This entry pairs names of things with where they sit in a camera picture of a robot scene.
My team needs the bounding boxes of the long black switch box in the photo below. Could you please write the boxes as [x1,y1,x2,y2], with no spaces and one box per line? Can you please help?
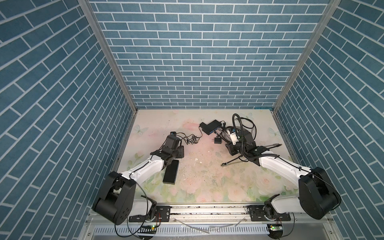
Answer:
[163,160,180,185]

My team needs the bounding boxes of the black network switch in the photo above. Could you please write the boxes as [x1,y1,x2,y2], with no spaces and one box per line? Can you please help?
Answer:
[200,120,222,135]

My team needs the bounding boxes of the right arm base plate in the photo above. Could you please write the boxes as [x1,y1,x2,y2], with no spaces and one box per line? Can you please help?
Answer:
[246,205,291,222]

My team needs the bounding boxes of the black wall plug adapter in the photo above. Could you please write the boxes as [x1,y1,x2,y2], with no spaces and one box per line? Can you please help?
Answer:
[176,126,203,145]

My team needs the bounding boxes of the aluminium front rail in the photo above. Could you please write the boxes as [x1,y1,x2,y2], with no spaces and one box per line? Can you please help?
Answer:
[157,203,333,224]

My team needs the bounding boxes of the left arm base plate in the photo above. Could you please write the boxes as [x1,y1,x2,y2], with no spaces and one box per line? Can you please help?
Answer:
[128,206,171,223]

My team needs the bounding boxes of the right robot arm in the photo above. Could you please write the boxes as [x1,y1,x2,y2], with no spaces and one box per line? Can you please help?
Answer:
[224,130,342,221]

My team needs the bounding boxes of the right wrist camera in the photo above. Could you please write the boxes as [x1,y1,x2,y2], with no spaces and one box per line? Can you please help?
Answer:
[227,130,239,145]

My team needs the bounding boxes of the small black power adapter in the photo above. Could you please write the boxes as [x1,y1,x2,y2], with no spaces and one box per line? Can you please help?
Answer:
[214,137,222,144]

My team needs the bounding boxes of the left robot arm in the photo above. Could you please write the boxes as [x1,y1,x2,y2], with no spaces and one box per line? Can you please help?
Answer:
[92,132,184,225]

